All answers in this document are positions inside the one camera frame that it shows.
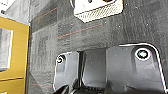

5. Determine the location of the small white box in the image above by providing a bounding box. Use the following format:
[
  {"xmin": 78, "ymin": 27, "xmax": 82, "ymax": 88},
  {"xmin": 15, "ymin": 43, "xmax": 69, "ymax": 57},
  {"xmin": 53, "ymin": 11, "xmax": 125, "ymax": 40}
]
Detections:
[{"xmin": 72, "ymin": 0, "xmax": 124, "ymax": 24}]

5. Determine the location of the grey robot torso limb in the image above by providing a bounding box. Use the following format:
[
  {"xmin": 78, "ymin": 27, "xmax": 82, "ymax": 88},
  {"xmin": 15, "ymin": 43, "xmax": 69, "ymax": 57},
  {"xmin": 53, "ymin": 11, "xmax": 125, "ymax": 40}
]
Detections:
[{"xmin": 78, "ymin": 48, "xmax": 108, "ymax": 90}]

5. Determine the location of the yellow cabinet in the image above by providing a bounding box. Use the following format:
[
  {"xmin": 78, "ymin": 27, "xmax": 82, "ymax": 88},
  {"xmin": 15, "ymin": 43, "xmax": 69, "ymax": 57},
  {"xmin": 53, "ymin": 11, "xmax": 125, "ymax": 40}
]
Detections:
[{"xmin": 0, "ymin": 14, "xmax": 31, "ymax": 94}]

